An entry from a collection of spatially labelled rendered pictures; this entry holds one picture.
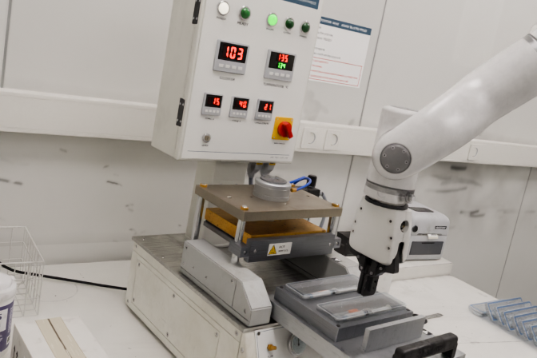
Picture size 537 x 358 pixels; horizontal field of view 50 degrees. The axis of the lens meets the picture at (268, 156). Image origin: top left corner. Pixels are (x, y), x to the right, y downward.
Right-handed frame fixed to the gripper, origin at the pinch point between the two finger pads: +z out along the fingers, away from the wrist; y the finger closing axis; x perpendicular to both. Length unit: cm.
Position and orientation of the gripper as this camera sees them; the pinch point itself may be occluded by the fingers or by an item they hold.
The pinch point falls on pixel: (367, 283)
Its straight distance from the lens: 105.4
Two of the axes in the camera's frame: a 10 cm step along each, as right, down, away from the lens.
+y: -6.1, -2.5, 7.5
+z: -1.8, 9.7, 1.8
